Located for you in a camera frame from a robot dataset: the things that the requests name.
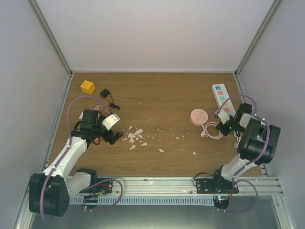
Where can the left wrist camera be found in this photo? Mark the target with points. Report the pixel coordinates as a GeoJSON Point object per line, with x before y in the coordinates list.
{"type": "Point", "coordinates": [110, 121]}

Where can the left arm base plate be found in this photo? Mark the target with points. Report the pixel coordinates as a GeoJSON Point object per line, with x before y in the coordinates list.
{"type": "Point", "coordinates": [101, 189]}

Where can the slotted cable duct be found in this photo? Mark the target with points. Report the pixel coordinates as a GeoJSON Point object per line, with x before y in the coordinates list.
{"type": "Point", "coordinates": [152, 200]}

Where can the pink round power socket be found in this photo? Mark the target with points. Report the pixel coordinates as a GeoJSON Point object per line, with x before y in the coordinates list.
{"type": "Point", "coordinates": [198, 117]}

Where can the black power adapter plug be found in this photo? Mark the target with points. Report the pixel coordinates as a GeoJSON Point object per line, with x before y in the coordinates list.
{"type": "Point", "coordinates": [104, 93]}

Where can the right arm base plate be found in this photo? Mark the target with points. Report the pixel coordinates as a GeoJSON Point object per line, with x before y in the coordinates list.
{"type": "Point", "coordinates": [213, 186]}

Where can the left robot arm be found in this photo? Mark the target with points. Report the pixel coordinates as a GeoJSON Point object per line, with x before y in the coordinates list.
{"type": "Point", "coordinates": [50, 191]}

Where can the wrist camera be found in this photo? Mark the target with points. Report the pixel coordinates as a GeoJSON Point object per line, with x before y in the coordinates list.
{"type": "Point", "coordinates": [110, 121]}
{"type": "Point", "coordinates": [222, 115]}

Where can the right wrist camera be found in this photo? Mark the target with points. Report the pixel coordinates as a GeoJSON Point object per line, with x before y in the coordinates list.
{"type": "Point", "coordinates": [222, 115]}

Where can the yellow cube socket adapter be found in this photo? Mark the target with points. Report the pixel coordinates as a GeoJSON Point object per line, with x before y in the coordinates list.
{"type": "Point", "coordinates": [87, 87]}

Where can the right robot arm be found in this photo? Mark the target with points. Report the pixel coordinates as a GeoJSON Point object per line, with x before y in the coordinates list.
{"type": "Point", "coordinates": [257, 145]}

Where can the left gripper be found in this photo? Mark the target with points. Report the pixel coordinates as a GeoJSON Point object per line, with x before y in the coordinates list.
{"type": "Point", "coordinates": [107, 138]}

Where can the white power strip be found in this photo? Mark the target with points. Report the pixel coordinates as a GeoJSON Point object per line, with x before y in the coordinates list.
{"type": "Point", "coordinates": [221, 94]}

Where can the aluminium mounting rail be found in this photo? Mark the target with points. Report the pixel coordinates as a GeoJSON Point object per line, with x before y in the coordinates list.
{"type": "Point", "coordinates": [183, 186]}

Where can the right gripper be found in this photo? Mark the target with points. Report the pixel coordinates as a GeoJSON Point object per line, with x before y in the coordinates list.
{"type": "Point", "coordinates": [220, 128]}

